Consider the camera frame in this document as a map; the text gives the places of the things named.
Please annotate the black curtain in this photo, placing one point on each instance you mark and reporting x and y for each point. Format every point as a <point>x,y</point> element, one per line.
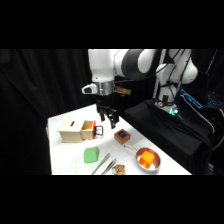
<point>40,93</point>

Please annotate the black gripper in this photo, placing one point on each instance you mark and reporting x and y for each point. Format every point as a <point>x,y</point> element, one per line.
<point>106,107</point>

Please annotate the light wooden drawer box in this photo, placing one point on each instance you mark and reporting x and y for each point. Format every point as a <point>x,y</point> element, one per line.
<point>70,130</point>

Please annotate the silver metal pan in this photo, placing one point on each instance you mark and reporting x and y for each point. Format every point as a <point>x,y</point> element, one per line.
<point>146,164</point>

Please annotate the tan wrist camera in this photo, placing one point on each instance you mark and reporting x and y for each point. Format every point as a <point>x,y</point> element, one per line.
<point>122,90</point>

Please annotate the black cloth-covered robot stand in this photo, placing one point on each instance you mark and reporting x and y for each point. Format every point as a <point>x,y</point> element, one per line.
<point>166,133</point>

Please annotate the small green light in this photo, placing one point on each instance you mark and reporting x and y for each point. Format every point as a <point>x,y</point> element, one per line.
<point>172,111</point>

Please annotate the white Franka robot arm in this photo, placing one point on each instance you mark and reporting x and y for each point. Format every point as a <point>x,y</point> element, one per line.
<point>101,65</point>

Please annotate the silver metal tongs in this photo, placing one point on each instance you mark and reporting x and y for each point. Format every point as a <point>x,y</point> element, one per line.
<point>103,165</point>

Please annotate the orange block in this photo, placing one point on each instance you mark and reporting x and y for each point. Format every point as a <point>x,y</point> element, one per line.
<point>147,157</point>

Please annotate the brown pretzel-shaped toy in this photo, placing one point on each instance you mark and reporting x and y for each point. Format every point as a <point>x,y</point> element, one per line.
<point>119,169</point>

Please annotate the brown box with blue top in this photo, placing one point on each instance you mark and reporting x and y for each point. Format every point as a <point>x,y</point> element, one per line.
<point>122,136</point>

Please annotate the green sponge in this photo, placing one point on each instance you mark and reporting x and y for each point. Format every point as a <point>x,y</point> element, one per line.
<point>91,155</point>

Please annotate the blue-lit electronic device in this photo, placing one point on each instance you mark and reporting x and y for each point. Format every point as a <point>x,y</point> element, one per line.
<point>191,98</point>

